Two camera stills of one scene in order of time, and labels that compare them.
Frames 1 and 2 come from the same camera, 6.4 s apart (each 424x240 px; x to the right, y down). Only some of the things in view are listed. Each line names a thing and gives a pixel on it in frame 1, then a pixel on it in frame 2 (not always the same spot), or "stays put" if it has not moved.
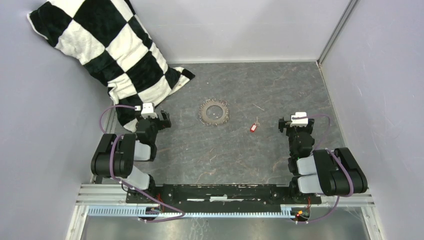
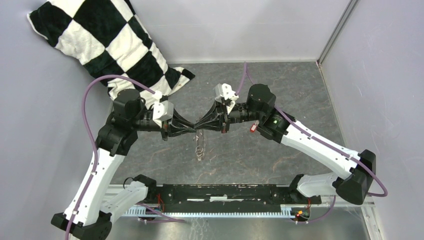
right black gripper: [282, 125] to [218, 109]
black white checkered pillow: [107, 39] stays put
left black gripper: [163, 124] to [174, 128]
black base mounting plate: [219, 198] stays put
